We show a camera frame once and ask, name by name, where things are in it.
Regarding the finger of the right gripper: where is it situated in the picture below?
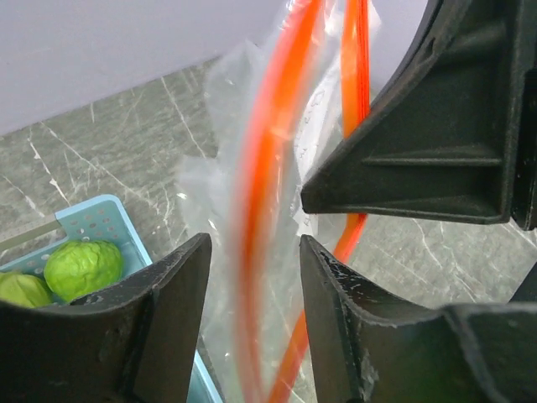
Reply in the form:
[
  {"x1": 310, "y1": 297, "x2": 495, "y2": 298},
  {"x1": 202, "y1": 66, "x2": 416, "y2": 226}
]
[{"x1": 301, "y1": 1, "x2": 536, "y2": 231}]

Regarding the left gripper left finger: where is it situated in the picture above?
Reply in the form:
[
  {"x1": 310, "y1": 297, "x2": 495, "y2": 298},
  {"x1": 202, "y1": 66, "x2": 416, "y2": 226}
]
[{"x1": 0, "y1": 233, "x2": 213, "y2": 403}]

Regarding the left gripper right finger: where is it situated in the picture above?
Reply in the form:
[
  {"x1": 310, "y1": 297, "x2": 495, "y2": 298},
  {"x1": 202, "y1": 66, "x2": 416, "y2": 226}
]
[{"x1": 300, "y1": 236, "x2": 536, "y2": 402}]

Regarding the light blue plastic basket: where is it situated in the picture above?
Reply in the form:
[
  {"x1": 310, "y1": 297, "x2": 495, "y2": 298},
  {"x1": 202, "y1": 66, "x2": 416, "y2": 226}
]
[{"x1": 0, "y1": 193, "x2": 226, "y2": 403}]

